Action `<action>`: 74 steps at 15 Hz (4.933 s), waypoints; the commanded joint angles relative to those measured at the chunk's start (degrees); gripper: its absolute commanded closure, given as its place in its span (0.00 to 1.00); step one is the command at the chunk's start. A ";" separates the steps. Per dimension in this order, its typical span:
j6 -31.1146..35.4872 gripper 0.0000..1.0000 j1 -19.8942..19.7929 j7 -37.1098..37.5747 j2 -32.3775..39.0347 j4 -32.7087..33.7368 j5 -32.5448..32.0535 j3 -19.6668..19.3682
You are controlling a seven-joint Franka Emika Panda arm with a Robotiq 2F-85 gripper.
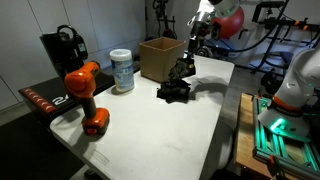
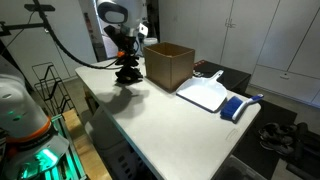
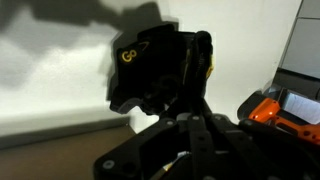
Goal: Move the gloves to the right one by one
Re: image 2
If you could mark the black plyo box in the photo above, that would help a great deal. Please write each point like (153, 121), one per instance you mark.
(230, 78)

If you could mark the wooden base board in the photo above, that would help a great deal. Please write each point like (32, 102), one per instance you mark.
(86, 146)

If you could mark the white laundry basket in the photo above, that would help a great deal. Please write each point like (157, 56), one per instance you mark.
(110, 146)

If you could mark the clear plastic bin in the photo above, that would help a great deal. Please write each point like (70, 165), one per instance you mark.
(236, 170)

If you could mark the green-lit aluminium frame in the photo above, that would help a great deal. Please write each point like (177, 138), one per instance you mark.
(66, 156)

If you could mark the dark grey sneaker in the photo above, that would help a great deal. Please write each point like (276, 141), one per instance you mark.
(278, 146)
(271, 130)

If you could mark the black floor mat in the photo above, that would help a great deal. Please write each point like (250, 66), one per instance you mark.
(266, 140)

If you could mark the white dustpan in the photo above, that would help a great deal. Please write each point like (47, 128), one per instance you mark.
(203, 91)

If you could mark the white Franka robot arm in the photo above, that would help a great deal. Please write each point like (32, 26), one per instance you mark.
(20, 100)

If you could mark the blue hand brush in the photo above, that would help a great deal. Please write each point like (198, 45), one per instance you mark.
(233, 108)

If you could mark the black work glove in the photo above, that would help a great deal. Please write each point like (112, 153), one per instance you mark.
(128, 71)
(128, 80)

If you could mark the black foam roller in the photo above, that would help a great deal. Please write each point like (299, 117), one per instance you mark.
(306, 143)

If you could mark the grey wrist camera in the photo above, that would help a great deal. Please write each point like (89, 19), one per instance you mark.
(143, 29)

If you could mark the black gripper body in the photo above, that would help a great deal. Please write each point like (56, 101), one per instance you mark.
(128, 46)

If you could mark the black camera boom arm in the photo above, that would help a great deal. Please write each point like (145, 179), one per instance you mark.
(38, 7)

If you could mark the white wall cabinets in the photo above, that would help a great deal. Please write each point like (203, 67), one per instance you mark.
(266, 40)

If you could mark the white wipes canister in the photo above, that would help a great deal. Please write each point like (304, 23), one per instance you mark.
(150, 41)

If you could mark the brown cardboard box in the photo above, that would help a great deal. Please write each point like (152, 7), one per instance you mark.
(170, 63)

